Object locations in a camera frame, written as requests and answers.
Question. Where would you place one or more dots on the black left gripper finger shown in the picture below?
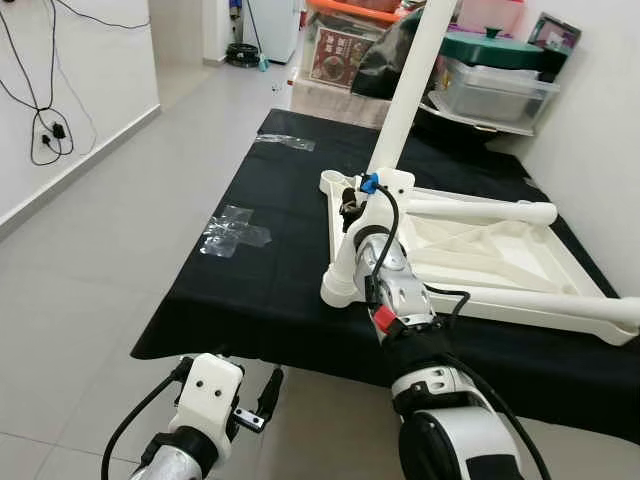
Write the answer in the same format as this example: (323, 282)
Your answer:
(184, 368)
(271, 392)

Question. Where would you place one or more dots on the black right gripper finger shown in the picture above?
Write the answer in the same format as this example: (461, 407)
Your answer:
(350, 200)

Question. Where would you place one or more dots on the white plastic children table top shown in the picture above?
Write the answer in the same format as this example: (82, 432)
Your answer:
(500, 250)

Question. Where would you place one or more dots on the clear tape strip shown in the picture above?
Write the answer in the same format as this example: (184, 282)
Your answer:
(285, 142)

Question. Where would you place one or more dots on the beige cloth covered shelf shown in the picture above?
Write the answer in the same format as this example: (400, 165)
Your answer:
(330, 102)

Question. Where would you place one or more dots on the clear tape cross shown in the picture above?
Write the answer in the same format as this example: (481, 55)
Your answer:
(232, 232)

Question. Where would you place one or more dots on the black plastic bag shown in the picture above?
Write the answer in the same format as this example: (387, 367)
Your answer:
(385, 70)

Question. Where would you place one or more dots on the red printed cardboard box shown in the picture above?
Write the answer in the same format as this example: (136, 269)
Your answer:
(340, 58)

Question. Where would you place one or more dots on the mop with blue head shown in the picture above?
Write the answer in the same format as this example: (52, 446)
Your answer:
(264, 62)

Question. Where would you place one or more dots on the black round robot vacuum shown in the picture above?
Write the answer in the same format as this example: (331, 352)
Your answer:
(243, 55)

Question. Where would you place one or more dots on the clear plastic storage bin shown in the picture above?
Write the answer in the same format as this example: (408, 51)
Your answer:
(500, 95)

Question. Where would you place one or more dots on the white fridge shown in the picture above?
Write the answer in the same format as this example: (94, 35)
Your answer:
(275, 30)

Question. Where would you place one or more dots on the orange bin lid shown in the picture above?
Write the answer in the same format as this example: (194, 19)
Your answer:
(345, 10)

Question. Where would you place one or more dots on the purple printed box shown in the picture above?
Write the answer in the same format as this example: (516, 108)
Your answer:
(558, 30)

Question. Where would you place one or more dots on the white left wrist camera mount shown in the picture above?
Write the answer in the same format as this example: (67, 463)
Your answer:
(210, 395)

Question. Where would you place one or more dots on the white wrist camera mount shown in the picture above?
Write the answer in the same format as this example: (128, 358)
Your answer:
(395, 185)
(210, 395)

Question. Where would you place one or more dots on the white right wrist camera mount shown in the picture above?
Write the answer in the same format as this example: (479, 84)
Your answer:
(395, 185)

